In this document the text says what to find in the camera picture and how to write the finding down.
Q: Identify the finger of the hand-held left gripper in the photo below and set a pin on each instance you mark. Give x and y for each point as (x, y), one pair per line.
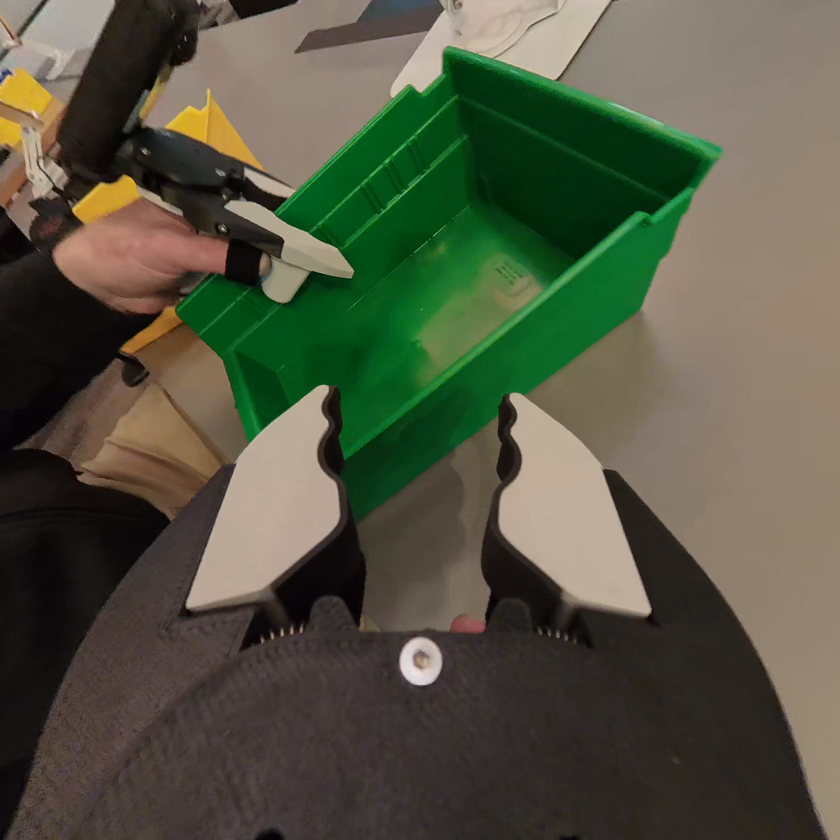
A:
(315, 256)
(272, 187)

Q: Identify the yellow plastic box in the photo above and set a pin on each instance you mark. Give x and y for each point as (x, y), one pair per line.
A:
(223, 131)

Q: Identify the wooden document stand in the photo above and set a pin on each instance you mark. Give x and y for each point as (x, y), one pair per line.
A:
(564, 39)

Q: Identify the green plastic box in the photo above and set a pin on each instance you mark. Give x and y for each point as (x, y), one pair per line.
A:
(525, 197)

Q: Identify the person's black jacket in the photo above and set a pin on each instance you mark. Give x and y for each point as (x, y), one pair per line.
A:
(59, 558)

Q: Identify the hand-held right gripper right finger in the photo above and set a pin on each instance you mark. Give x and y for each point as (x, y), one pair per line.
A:
(564, 531)

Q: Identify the person's beige trouser leg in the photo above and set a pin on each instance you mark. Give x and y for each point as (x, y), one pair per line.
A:
(144, 446)

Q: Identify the person's right hand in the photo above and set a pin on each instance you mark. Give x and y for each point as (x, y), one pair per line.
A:
(469, 625)

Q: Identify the person's left hand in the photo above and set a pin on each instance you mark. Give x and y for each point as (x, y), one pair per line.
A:
(131, 262)

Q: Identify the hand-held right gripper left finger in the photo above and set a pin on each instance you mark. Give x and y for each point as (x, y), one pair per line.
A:
(275, 525)

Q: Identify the person's left forearm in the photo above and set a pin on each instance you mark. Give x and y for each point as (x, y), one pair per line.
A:
(39, 341)

